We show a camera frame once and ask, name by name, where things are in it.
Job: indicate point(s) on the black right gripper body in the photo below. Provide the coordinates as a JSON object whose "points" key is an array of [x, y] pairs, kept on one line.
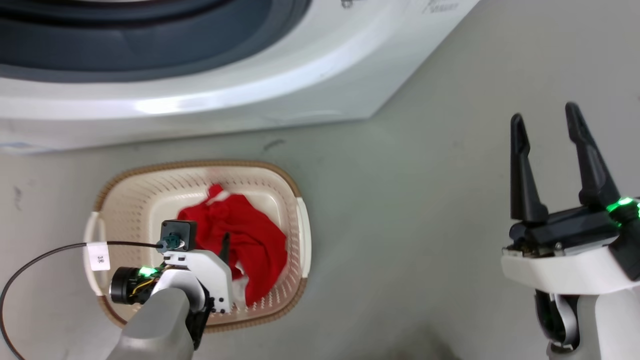
{"points": [[575, 227]]}

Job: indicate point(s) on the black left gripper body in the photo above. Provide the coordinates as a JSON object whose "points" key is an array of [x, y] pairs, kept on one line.
{"points": [[127, 286]]}

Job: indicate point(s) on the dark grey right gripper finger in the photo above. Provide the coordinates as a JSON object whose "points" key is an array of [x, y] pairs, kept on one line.
{"points": [[525, 185], [592, 170]]}

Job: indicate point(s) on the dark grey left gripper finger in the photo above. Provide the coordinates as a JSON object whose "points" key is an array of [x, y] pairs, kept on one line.
{"points": [[225, 250]]}

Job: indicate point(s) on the red garment with white trim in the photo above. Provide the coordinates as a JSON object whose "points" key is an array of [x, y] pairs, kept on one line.
{"points": [[250, 235]]}

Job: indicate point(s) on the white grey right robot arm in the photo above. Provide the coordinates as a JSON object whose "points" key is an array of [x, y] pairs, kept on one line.
{"points": [[612, 327]]}

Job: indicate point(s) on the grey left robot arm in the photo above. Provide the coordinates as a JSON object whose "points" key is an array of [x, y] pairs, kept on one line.
{"points": [[155, 325]]}

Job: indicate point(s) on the cream plastic laundry basket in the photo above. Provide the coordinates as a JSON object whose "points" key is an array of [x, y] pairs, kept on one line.
{"points": [[150, 200]]}

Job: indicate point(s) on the white front-load washing machine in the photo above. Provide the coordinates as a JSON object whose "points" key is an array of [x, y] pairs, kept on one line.
{"points": [[250, 100]]}

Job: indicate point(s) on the white text sticker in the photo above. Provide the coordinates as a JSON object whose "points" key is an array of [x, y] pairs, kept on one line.
{"points": [[441, 6]]}

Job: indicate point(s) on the grey rubber door gasket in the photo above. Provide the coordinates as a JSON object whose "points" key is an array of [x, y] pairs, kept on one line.
{"points": [[150, 50]]}

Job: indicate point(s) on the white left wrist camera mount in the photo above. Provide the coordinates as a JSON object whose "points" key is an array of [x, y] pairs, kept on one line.
{"points": [[210, 272]]}

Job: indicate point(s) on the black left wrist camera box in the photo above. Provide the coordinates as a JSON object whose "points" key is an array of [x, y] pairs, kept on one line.
{"points": [[178, 234]]}

